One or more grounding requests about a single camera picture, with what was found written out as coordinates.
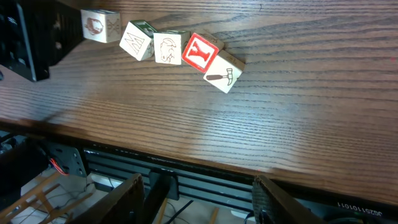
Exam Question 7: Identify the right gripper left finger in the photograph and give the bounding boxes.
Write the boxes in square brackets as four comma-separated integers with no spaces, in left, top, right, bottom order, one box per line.
[70,174,144,224]

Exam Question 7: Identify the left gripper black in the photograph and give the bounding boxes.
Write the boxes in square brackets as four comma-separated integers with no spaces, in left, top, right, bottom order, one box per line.
[1,0,83,82]

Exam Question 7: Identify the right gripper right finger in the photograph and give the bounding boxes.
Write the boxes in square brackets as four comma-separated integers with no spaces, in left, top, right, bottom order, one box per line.
[252,175,326,224]

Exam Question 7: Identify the brown animal wooden block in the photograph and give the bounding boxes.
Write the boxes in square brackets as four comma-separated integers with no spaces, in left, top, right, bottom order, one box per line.
[80,9,121,43]

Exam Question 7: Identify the dotted pattern wooden block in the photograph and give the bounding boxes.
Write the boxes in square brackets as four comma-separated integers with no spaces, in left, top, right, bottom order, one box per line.
[119,20,157,61]

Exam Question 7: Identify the red picture wooden block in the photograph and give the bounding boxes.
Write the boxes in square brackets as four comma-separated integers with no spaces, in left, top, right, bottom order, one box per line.
[154,30,190,65]

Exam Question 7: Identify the hammer picture wooden block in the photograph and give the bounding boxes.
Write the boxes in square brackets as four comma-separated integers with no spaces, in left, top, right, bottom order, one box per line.
[203,50,245,93]

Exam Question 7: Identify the red Y wooden block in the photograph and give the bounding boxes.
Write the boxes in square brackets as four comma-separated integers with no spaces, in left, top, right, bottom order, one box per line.
[182,29,224,73]

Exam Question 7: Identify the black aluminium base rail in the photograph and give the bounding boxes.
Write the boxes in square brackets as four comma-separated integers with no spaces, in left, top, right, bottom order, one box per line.
[40,139,398,224]

